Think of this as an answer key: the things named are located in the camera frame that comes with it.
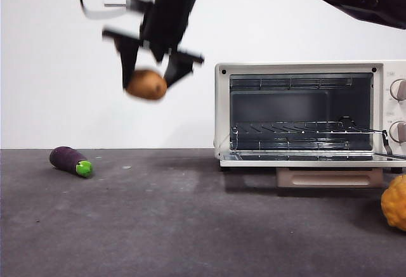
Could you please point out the purple eggplant with green stem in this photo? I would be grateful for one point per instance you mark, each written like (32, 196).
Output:
(65, 159)

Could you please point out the bumpy yellow pumpkin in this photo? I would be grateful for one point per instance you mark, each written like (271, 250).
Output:
(395, 205)

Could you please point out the brown potato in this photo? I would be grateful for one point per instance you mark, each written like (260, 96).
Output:
(146, 85)

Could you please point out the cream Toshiba toaster oven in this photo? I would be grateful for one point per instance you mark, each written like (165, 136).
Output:
(220, 115)

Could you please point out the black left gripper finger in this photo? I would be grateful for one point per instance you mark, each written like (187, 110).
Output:
(128, 58)
(177, 68)

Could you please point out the beige oven knob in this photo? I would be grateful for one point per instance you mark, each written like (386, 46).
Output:
(398, 132)
(398, 90)

